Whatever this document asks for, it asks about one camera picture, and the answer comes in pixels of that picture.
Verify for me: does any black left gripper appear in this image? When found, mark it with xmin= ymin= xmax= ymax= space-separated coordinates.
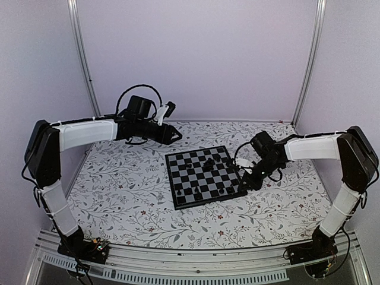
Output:
xmin=136 ymin=119 xmax=183 ymax=145

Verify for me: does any black silver chess board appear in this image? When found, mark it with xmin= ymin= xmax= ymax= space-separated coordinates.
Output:
xmin=165 ymin=145 xmax=248 ymax=210

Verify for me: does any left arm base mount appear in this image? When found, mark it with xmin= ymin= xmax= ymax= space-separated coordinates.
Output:
xmin=58 ymin=237 xmax=109 ymax=264

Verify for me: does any right aluminium frame post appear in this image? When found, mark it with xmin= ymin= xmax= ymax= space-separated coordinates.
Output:
xmin=292 ymin=0 xmax=327 ymax=128

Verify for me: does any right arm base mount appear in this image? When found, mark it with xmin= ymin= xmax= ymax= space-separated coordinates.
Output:
xmin=284 ymin=241 xmax=338 ymax=265

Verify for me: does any floral patterned table mat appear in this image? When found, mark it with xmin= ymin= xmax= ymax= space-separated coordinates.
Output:
xmin=68 ymin=122 xmax=331 ymax=249

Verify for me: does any left camera black cable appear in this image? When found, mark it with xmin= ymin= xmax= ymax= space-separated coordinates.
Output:
xmin=115 ymin=84 xmax=163 ymax=113

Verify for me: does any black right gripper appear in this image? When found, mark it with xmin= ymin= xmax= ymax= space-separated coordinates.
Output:
xmin=237 ymin=157 xmax=281 ymax=191

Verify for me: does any left aluminium frame post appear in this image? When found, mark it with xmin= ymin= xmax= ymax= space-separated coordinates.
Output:
xmin=67 ymin=0 xmax=101 ymax=117

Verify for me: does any camera black cable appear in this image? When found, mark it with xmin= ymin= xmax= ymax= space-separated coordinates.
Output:
xmin=115 ymin=84 xmax=163 ymax=113
xmin=233 ymin=141 xmax=253 ymax=164

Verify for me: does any right camera black cable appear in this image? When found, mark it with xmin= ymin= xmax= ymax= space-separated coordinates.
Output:
xmin=233 ymin=141 xmax=253 ymax=164

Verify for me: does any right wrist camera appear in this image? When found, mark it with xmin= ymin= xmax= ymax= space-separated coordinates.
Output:
xmin=227 ymin=158 xmax=255 ymax=174

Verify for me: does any aluminium frame post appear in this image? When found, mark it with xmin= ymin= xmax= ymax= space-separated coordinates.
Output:
xmin=67 ymin=0 xmax=101 ymax=117
xmin=292 ymin=0 xmax=327 ymax=128

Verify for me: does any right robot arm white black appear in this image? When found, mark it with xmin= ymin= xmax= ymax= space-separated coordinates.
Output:
xmin=232 ymin=126 xmax=379 ymax=259

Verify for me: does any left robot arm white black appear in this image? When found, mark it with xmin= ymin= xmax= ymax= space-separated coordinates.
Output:
xmin=22 ymin=115 xmax=182 ymax=258

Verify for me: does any front aluminium rail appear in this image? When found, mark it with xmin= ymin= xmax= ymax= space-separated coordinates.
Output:
xmin=23 ymin=230 xmax=374 ymax=284

